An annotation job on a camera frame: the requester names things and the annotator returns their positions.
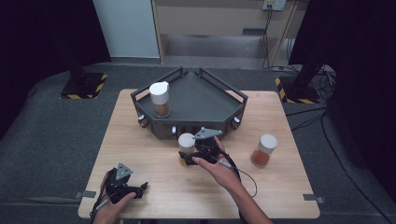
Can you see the dark curtain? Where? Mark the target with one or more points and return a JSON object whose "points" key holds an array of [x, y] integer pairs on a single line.
{"points": [[364, 62], [37, 46]]}

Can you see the jar with brown spice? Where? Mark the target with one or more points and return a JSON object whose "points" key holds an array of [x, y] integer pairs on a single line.
{"points": [[159, 98]]}

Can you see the jar with orange spice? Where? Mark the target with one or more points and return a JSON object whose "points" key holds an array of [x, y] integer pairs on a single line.
{"points": [[186, 141]]}

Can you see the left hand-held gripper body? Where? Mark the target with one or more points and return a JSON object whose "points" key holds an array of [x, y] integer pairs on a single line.
{"points": [[116, 189]]}

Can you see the person's left hand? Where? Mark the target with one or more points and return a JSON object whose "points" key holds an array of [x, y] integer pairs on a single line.
{"points": [[107, 213]]}

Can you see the black corner rack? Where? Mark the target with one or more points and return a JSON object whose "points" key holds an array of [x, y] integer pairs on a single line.
{"points": [[199, 99]]}

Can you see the white wall socket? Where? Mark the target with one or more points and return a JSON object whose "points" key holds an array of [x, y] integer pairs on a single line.
{"points": [[274, 4]]}

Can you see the white panel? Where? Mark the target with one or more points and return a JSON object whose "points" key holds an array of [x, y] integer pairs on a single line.
{"points": [[127, 28]]}

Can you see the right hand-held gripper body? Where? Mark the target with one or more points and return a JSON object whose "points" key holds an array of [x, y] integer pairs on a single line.
{"points": [[207, 149]]}

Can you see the person's right hand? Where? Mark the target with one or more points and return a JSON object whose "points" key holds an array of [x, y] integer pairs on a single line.
{"points": [[222, 174]]}

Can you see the black stand with striped base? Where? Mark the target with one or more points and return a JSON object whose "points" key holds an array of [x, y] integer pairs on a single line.
{"points": [[299, 91], [84, 85]]}

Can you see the jar with red spice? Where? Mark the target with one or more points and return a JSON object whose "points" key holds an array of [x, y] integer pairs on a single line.
{"points": [[264, 151]]}

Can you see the grey tape piece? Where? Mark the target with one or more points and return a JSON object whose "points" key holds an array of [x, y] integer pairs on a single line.
{"points": [[313, 198], [85, 194]]}

